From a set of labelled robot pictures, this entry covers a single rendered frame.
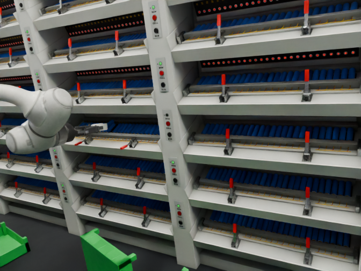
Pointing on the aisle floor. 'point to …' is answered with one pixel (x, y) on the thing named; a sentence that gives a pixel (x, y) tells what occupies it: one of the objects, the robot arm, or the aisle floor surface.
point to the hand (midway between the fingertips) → (99, 127)
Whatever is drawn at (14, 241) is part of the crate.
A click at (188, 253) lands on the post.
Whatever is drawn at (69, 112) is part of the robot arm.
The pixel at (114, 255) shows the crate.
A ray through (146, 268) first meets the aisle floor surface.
